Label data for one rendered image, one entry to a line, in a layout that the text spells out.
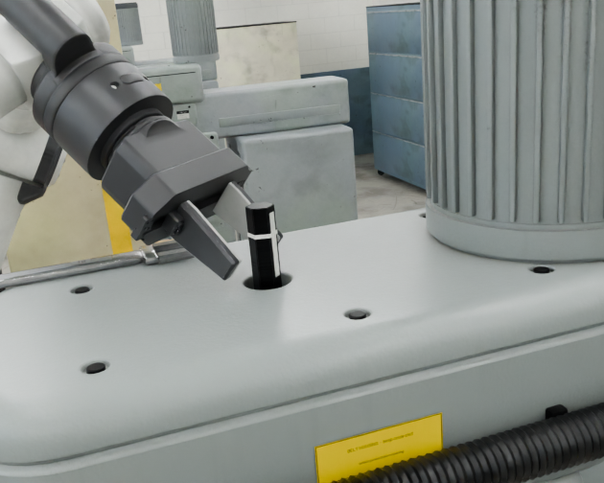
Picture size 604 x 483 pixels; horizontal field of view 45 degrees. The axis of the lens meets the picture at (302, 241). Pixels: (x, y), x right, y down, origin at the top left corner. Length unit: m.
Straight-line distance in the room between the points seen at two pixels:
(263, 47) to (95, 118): 8.44
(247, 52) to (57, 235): 6.82
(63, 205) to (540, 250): 1.86
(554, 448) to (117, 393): 0.28
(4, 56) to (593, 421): 0.51
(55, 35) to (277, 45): 8.49
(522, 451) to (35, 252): 1.95
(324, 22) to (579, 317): 9.71
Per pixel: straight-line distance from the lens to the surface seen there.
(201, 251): 0.54
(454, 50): 0.57
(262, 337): 0.47
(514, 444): 0.51
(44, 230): 2.30
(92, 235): 2.31
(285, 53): 9.08
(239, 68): 8.93
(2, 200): 0.90
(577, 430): 0.54
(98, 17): 0.65
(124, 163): 0.56
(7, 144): 0.87
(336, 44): 10.25
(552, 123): 0.55
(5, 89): 0.63
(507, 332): 0.51
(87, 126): 0.58
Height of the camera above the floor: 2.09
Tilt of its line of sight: 18 degrees down
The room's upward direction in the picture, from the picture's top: 5 degrees counter-clockwise
